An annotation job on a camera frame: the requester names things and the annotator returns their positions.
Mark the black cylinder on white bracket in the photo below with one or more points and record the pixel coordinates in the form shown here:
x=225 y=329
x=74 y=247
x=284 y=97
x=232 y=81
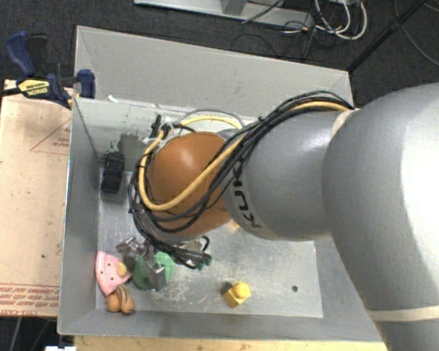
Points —
x=113 y=173

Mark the yellow toy block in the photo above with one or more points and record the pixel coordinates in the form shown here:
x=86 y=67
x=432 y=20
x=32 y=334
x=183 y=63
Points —
x=236 y=294

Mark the pink dotted wedge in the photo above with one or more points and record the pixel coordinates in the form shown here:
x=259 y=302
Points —
x=106 y=272

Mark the green plastic toy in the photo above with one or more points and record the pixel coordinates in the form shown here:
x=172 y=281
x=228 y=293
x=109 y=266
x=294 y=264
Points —
x=165 y=263

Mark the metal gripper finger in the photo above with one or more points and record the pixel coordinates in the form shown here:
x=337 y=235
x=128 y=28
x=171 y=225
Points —
x=157 y=277
x=129 y=248

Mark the orange striped toy animal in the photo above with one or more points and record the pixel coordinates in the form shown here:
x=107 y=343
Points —
x=121 y=301

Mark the brown cardboard board, red print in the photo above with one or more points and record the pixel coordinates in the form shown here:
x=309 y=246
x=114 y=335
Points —
x=25 y=202

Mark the grey metal bin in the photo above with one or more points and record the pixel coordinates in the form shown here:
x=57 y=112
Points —
x=263 y=271

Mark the small yellow oval piece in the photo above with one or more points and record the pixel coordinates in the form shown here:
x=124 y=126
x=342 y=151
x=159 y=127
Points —
x=122 y=269

